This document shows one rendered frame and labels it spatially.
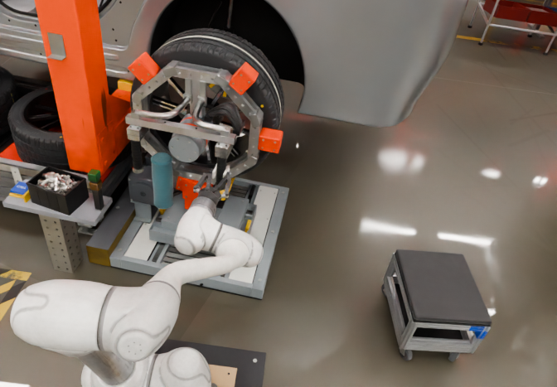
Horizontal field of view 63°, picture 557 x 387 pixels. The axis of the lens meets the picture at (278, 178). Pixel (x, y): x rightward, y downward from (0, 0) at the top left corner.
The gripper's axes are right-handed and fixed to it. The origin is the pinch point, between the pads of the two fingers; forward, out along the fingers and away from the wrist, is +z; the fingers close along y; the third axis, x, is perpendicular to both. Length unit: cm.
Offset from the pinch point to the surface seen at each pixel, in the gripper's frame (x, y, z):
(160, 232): -66, -36, 23
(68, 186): -27, -67, 1
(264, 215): -75, 12, 61
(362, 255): -83, 73, 53
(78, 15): 44, -61, 18
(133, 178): -43, -54, 34
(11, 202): -38, -93, -4
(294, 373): -83, 45, -27
